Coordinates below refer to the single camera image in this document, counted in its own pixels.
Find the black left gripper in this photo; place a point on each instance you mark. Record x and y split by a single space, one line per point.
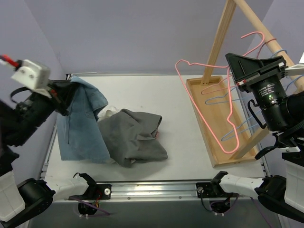
60 90

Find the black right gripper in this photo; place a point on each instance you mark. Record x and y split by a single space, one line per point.
259 74

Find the white pleated skirt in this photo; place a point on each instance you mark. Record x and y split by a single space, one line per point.
108 126

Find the blue denim skirt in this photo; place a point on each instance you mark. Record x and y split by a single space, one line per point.
78 134

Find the grey pleated skirt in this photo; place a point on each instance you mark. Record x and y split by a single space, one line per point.
135 141

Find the blue wire hanger front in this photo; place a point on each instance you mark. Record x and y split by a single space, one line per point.
246 125

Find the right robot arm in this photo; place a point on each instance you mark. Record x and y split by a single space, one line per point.
283 115

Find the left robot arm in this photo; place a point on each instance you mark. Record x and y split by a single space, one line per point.
21 202

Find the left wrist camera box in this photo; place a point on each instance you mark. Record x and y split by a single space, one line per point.
34 76

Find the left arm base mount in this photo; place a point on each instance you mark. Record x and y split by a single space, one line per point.
94 191

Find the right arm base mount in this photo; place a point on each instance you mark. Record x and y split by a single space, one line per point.
205 190

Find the aluminium front rail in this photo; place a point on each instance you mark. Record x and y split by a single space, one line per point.
123 191

